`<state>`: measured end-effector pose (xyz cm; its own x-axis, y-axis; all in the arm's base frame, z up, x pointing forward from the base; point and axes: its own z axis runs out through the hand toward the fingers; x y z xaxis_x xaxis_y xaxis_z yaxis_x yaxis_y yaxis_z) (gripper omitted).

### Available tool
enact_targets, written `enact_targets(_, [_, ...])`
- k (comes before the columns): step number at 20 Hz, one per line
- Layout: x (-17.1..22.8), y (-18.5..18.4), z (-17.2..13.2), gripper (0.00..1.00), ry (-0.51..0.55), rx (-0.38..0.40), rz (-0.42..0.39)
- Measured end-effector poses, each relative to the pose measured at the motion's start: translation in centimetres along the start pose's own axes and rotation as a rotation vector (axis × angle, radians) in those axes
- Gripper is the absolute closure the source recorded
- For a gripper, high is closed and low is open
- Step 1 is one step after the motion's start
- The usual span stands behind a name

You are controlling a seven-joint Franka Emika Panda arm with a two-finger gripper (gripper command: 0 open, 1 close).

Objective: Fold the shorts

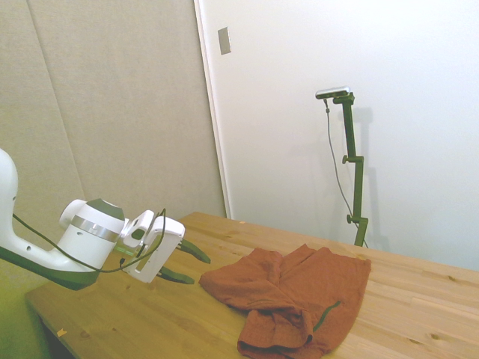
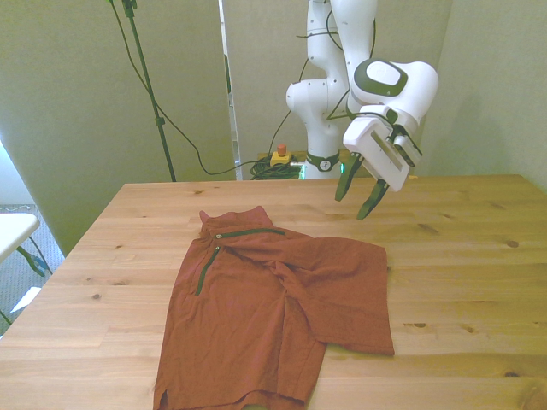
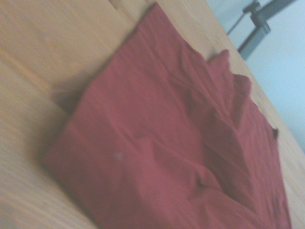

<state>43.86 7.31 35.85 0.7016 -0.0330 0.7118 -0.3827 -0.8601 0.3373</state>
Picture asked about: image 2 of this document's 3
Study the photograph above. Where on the yellow emergency stop button box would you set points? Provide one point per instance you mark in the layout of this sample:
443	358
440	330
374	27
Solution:
280	159

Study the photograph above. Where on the rust red shorts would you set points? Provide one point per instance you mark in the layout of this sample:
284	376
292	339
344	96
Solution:
248	320

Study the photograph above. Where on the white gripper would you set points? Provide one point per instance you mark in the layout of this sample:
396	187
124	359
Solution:
369	147

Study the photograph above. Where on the white vertical partition post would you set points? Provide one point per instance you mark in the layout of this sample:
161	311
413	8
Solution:
233	128

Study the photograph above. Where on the white side table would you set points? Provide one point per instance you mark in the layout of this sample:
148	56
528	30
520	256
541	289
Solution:
15	232

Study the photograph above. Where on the white paper sheet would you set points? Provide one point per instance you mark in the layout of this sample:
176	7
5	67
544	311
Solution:
25	300

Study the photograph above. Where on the black tripod stand pole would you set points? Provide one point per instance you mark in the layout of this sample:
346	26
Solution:
159	121

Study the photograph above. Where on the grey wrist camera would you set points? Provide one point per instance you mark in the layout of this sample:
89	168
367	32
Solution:
408	149

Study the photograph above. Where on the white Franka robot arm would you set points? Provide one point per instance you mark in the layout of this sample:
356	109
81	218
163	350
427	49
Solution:
410	85

